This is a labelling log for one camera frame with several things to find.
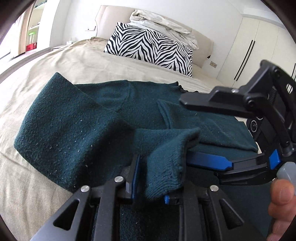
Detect dark green knit sweater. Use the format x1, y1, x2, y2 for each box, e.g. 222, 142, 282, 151
13, 72, 274, 241

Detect bed with beige sheet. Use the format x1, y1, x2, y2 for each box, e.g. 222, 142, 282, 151
0, 37, 262, 241

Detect zebra print pillow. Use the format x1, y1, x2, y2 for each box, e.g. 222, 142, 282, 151
104, 22, 193, 77

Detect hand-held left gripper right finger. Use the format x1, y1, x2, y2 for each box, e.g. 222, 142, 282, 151
163, 181, 266, 241

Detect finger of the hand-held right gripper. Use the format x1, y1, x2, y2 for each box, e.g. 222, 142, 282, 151
179, 86, 262, 118
186, 152, 281, 186

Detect white wall shelf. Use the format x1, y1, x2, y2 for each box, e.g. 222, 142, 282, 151
20, 0, 51, 55

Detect white wardrobe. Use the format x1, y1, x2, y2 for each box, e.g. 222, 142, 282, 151
216, 13, 296, 93

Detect folded beige duvet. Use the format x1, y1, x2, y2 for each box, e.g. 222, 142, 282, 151
129, 9, 199, 50

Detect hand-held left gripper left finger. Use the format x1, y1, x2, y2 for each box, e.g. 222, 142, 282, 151
30, 154, 142, 241

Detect person's right hand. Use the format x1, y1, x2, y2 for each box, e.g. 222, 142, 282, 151
267, 178, 296, 241

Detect beige curtain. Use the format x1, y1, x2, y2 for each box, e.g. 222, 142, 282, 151
10, 9, 27, 58

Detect black wardrobe handle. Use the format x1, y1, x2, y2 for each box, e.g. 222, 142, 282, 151
233, 40, 253, 80
238, 40, 256, 82

